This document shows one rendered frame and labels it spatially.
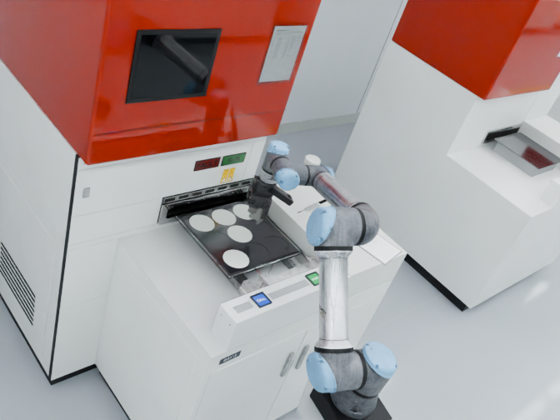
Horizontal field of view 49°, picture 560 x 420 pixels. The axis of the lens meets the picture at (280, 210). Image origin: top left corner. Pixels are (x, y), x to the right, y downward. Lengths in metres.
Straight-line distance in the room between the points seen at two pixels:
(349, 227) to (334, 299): 0.21
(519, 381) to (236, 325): 2.30
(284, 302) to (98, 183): 0.75
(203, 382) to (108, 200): 0.71
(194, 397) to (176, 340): 0.20
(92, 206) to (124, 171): 0.17
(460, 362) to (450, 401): 0.32
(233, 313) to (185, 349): 0.25
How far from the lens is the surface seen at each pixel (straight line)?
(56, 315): 2.60
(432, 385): 3.58
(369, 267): 2.43
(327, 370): 1.81
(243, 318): 2.03
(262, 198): 2.30
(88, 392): 2.95
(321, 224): 1.78
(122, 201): 2.29
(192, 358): 2.17
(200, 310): 2.21
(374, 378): 1.90
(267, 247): 2.42
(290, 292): 2.18
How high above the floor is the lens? 2.39
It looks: 34 degrees down
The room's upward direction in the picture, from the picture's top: 20 degrees clockwise
